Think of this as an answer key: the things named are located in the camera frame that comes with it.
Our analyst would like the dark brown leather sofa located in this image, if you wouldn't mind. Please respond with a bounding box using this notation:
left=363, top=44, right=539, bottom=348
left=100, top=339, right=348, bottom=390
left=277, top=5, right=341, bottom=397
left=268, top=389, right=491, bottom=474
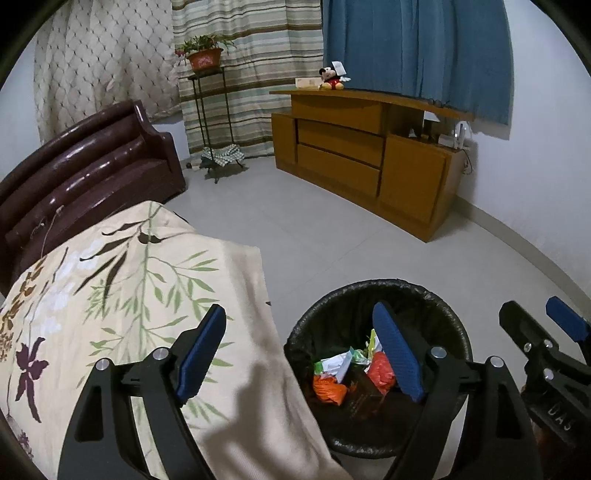
left=0, top=100, right=187, bottom=296

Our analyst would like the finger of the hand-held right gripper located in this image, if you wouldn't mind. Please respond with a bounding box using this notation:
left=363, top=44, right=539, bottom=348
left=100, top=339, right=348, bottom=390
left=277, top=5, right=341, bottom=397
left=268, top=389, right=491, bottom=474
left=546, top=296, right=591, bottom=361
left=499, top=300, right=555, bottom=370

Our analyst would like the blue curtain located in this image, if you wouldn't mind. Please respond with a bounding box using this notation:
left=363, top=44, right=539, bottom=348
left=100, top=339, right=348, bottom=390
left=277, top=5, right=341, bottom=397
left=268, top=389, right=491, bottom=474
left=322, top=0, right=515, bottom=126

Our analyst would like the light green wrapper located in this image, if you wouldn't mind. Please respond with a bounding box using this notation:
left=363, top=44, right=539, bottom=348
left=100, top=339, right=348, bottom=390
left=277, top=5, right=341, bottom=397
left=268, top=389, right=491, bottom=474
left=364, top=329, right=383, bottom=360

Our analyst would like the potted plant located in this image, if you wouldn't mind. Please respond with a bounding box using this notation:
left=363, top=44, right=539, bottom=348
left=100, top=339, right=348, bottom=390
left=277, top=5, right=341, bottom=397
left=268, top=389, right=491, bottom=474
left=174, top=34, right=236, bottom=73

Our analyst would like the black metal plant stand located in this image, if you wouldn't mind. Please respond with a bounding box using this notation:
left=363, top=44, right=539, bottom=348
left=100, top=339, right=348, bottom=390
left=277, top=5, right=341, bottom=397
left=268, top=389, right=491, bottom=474
left=187, top=69, right=247, bottom=184

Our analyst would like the dark cigarette box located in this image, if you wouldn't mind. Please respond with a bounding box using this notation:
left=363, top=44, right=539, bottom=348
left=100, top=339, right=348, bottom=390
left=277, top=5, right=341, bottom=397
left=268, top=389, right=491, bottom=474
left=344, top=369, right=393, bottom=418

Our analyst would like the floral cream blanket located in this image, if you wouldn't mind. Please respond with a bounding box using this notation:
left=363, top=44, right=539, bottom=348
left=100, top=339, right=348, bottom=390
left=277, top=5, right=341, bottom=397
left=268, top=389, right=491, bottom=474
left=0, top=200, right=352, bottom=480

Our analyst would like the thin white cable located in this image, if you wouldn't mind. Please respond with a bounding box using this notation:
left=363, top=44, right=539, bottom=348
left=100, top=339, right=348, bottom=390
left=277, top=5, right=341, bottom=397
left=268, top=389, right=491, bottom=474
left=34, top=205, right=65, bottom=254

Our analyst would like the black trash bin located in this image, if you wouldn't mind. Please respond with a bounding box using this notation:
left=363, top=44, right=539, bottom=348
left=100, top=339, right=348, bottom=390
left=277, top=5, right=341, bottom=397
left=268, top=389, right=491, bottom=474
left=283, top=278, right=474, bottom=460

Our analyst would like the beige patterned curtain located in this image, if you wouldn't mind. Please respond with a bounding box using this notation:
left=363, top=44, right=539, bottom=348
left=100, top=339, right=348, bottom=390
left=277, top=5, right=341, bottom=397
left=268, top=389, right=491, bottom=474
left=34, top=0, right=182, bottom=145

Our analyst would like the white device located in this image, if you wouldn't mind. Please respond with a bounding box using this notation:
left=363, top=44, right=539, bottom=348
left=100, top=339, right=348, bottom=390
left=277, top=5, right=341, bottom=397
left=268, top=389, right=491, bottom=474
left=450, top=119, right=472, bottom=151

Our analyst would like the checked cloth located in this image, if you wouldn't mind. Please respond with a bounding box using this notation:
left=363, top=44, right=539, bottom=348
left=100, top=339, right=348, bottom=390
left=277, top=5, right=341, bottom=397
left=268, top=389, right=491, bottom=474
left=201, top=144, right=245, bottom=168

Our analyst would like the wooden cabinet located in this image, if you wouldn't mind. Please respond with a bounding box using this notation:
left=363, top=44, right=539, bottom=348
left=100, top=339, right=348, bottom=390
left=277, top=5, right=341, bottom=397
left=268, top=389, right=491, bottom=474
left=269, top=87, right=476, bottom=243

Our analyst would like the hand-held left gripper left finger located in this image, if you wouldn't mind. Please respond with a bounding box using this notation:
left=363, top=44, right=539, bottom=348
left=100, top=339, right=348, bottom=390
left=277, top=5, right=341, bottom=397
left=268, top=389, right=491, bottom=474
left=56, top=303, right=228, bottom=480

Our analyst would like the green white snack wrapper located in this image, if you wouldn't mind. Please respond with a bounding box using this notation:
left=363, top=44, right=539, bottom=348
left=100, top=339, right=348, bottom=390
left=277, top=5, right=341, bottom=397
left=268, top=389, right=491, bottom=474
left=314, top=350, right=365, bottom=384

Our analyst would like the red plastic bag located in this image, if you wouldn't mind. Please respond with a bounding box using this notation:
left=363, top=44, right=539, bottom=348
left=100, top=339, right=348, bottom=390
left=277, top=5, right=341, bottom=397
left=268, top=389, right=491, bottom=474
left=366, top=352, right=398, bottom=397

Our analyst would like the mouse plush toy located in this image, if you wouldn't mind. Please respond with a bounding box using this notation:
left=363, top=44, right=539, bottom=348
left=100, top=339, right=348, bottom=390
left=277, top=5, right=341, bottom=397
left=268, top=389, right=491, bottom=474
left=318, top=61, right=352, bottom=90

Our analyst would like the striped curtain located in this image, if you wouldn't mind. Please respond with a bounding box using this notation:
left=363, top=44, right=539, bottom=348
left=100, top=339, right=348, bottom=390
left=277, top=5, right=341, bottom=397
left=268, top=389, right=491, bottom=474
left=172, top=0, right=326, bottom=160

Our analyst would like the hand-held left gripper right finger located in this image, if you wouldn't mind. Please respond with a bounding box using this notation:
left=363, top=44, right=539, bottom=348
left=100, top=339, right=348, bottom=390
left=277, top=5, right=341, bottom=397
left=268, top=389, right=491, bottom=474
left=372, top=301, right=541, bottom=480

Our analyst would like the orange plastic bag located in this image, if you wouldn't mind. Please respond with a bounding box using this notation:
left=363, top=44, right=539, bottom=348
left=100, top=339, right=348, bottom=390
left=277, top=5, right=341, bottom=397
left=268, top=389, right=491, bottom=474
left=313, top=374, right=348, bottom=407

